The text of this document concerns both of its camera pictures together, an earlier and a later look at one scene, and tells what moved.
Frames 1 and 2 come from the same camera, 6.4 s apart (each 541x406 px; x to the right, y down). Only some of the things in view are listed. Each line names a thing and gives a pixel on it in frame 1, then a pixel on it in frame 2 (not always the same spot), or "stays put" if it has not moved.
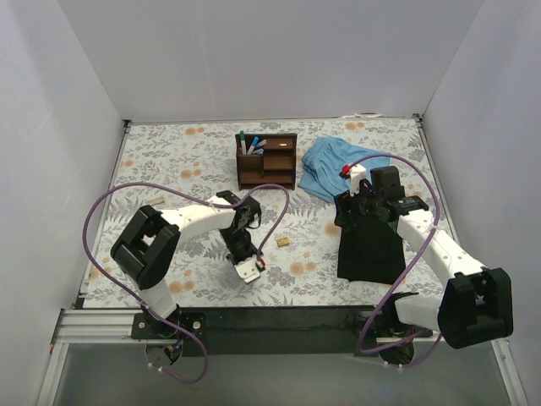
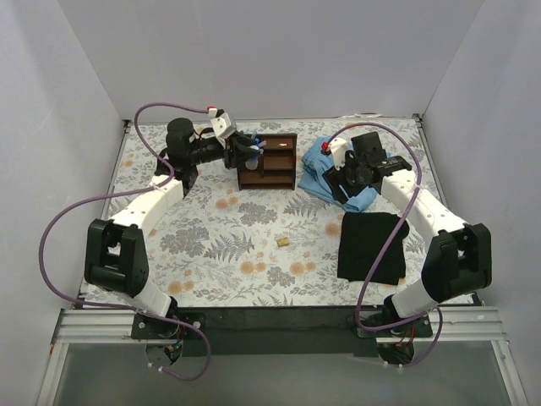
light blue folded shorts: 324,161 stays put
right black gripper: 352,207 -> 338,186
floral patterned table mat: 177,164 stays put
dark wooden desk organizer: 265,159 stays put
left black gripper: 236,257 -> 231,152
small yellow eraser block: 283,241 stays put
